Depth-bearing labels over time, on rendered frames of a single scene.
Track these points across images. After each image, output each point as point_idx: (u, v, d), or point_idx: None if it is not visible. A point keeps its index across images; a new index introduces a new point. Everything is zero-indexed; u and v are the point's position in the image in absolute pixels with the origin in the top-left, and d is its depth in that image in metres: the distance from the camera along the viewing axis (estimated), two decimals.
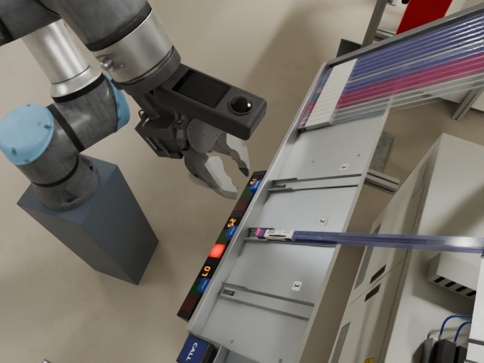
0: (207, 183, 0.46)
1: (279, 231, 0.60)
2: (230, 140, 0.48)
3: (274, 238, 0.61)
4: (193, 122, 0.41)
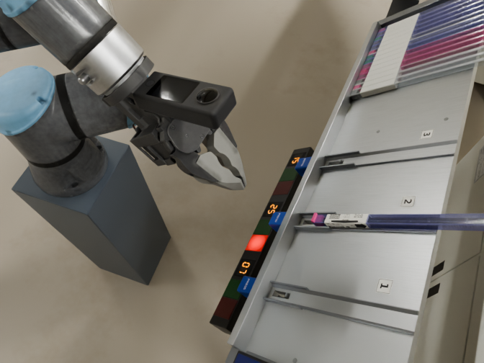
0: (204, 179, 0.47)
1: (346, 216, 0.47)
2: (219, 145, 0.48)
3: (338, 224, 0.47)
4: (173, 124, 0.44)
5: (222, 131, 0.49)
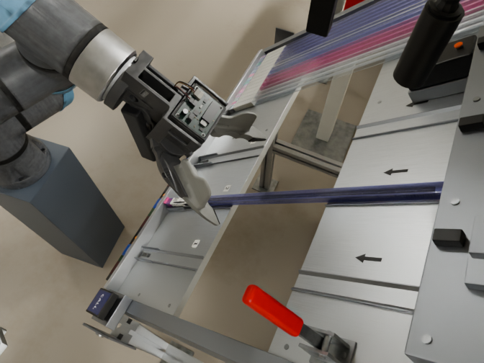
0: (222, 114, 0.52)
1: (181, 198, 0.68)
2: None
3: (176, 204, 0.69)
4: None
5: (172, 175, 0.47)
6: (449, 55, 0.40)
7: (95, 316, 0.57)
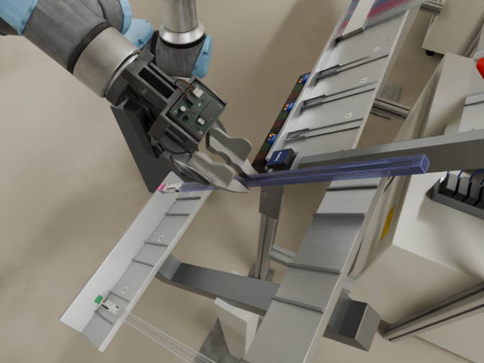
0: None
1: (173, 184, 0.67)
2: None
3: (168, 190, 0.67)
4: None
5: (188, 169, 0.49)
6: None
7: (273, 170, 0.75)
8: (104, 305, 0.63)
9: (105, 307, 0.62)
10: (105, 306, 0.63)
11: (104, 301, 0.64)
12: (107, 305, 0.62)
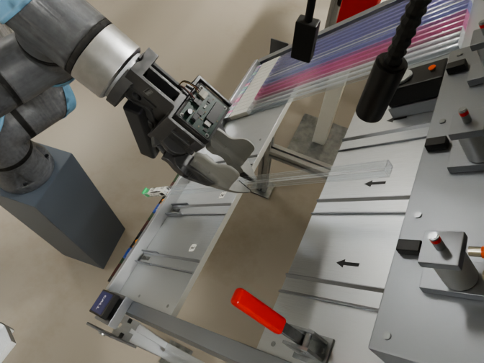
0: None
1: None
2: (200, 163, 0.49)
3: None
4: None
5: (189, 171, 0.48)
6: (423, 77, 0.44)
7: (98, 316, 0.61)
8: (153, 191, 0.70)
9: (155, 191, 0.69)
10: (155, 191, 0.69)
11: (152, 189, 0.71)
12: (157, 189, 0.69)
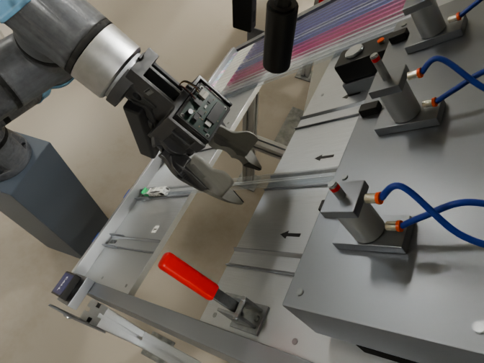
0: None
1: None
2: (197, 167, 0.49)
3: None
4: None
5: (185, 173, 0.47)
6: (372, 50, 0.44)
7: (60, 297, 0.61)
8: (153, 191, 0.70)
9: (155, 191, 0.69)
10: (155, 191, 0.69)
11: (151, 189, 0.71)
12: (157, 189, 0.69)
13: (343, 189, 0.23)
